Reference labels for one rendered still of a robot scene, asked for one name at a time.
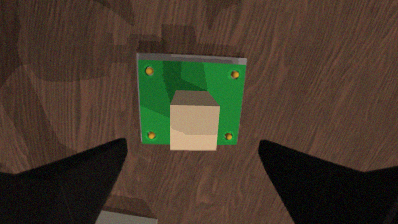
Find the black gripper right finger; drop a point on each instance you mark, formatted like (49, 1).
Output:
(317, 191)

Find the green square board with beige handle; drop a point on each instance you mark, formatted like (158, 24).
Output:
(190, 105)

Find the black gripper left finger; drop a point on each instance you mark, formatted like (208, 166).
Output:
(72, 190)

